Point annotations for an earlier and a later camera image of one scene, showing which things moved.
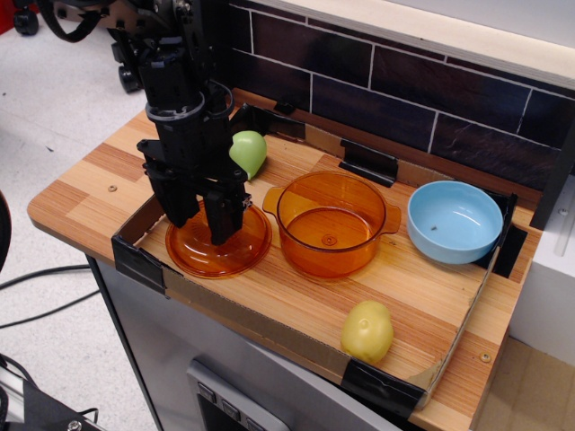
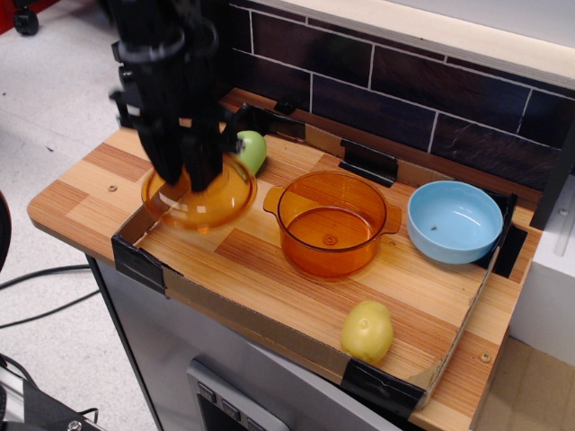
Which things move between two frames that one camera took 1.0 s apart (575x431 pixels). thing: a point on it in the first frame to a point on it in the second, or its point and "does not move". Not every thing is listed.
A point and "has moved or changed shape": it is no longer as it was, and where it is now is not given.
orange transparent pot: (331, 223) does not move
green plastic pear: (248, 151) does not move
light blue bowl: (454, 222) does not move
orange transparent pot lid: (243, 251) has moved or changed shape
